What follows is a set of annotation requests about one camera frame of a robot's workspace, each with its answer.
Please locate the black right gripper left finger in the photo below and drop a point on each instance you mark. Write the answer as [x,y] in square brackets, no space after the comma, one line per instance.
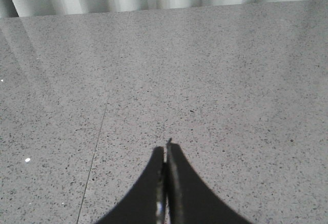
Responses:
[146,200]

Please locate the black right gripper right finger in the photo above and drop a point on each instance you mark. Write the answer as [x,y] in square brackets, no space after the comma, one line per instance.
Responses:
[190,199]

